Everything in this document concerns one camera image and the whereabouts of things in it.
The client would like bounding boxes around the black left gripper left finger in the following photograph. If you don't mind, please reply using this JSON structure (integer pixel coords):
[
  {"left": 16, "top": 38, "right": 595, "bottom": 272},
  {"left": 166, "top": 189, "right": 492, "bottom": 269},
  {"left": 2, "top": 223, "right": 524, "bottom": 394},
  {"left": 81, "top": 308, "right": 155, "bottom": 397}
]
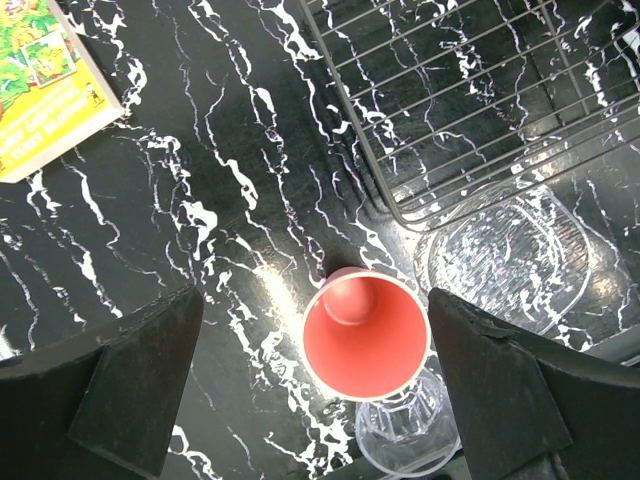
[{"left": 1, "top": 286, "right": 204, "bottom": 479}]

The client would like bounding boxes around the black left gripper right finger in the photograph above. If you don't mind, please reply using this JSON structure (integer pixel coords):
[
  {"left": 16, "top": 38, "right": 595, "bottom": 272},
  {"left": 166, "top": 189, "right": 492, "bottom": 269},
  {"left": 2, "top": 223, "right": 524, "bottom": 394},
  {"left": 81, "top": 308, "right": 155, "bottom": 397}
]
[{"left": 428, "top": 288, "right": 639, "bottom": 479}]

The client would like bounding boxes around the clear glass bowl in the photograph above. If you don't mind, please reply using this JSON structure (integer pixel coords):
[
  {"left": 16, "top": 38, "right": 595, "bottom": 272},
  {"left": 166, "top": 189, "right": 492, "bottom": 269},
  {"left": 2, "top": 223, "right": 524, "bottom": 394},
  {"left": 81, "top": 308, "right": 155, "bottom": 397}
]
[{"left": 414, "top": 182, "right": 592, "bottom": 335}]

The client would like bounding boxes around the pink plastic cup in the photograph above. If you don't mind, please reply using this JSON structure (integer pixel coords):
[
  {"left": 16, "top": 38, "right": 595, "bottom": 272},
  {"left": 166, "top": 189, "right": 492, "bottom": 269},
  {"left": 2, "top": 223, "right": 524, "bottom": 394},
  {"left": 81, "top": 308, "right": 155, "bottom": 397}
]
[{"left": 300, "top": 267, "right": 431, "bottom": 402}]

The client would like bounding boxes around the clear drinking glass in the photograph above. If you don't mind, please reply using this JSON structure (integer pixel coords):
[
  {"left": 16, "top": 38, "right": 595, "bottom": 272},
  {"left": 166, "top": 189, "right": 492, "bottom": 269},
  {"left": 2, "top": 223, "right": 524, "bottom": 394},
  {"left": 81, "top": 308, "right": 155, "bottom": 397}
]
[{"left": 355, "top": 368, "right": 461, "bottom": 478}]

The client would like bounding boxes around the orange green paperback book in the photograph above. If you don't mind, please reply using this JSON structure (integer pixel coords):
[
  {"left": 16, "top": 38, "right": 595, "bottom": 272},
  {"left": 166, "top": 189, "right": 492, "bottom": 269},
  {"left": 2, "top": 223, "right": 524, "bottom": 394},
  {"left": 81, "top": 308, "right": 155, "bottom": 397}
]
[{"left": 1, "top": 1, "right": 124, "bottom": 184}]

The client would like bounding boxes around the wire dish rack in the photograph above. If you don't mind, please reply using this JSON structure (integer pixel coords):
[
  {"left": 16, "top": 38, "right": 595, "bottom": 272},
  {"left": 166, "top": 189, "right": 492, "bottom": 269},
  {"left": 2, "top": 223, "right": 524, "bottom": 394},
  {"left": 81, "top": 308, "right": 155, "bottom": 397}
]
[{"left": 299, "top": 1, "right": 639, "bottom": 231}]

